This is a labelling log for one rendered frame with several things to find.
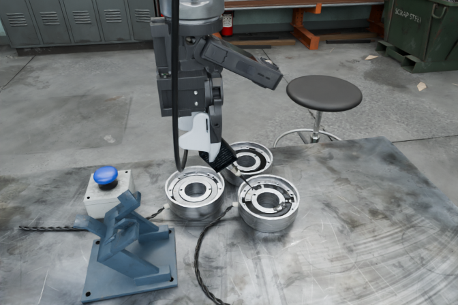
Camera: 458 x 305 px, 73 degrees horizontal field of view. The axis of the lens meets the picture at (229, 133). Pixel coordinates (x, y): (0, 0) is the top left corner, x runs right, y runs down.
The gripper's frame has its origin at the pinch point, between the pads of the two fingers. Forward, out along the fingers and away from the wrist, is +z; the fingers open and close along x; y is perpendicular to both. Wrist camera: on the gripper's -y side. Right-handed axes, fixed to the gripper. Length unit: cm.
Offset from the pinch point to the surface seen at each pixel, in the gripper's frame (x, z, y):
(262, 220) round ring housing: 7.4, 9.7, -6.4
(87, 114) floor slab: -185, 94, 73
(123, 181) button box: -4.9, 8.8, 15.7
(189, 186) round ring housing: -3.9, 11.2, 4.2
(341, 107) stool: -60, 32, -60
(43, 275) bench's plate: 8.3, 13.3, 26.7
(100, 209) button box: -1.2, 11.1, 19.6
